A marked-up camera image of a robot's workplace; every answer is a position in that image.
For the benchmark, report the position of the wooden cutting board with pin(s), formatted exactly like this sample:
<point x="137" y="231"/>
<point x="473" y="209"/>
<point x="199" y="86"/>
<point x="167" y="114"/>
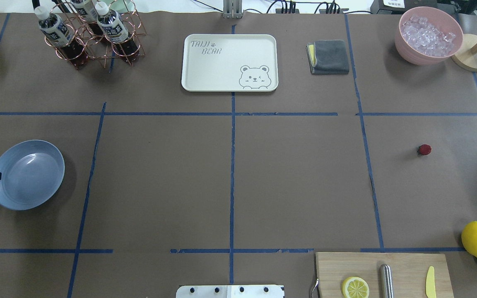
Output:
<point x="408" y="273"/>

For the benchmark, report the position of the lemon half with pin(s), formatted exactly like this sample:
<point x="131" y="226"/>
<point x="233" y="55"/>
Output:
<point x="355" y="287"/>

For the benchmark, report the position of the copper wire bottle rack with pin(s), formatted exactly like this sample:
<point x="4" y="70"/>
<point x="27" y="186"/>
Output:
<point x="98" y="47"/>

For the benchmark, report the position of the tea bottle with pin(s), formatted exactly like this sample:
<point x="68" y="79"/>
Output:
<point x="113" y="27"/>
<point x="60" y="36"/>
<point x="86" y="10"/>

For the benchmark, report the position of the grey folded cloth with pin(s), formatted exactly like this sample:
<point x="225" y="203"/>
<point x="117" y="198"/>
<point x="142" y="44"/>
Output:
<point x="328" y="57"/>

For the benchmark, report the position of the tea bottle right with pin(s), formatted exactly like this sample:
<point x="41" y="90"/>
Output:
<point x="113" y="27"/>

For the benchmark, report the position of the red strawberry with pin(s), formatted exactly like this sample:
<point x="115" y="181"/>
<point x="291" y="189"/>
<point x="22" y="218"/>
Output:
<point x="424" y="149"/>

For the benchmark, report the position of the cream bear tray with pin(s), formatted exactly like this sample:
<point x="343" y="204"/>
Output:
<point x="230" y="63"/>

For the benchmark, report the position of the pink bowl of ice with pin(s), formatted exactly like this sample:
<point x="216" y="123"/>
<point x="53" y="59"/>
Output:
<point x="427" y="35"/>

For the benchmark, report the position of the tea bottle left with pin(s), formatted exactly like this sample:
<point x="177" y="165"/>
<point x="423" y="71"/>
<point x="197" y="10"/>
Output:
<point x="60" y="36"/>

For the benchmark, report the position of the blue plate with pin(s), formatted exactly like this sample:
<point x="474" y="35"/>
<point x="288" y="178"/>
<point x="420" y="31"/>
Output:
<point x="31" y="173"/>

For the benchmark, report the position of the tea bottle middle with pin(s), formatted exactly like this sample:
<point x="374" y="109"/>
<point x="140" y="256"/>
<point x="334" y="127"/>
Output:
<point x="86" y="10"/>

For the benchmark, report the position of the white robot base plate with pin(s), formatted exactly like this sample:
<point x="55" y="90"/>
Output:
<point x="231" y="291"/>

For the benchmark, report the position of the yellow plastic knife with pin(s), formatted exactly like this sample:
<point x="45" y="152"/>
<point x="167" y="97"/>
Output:
<point x="430" y="286"/>

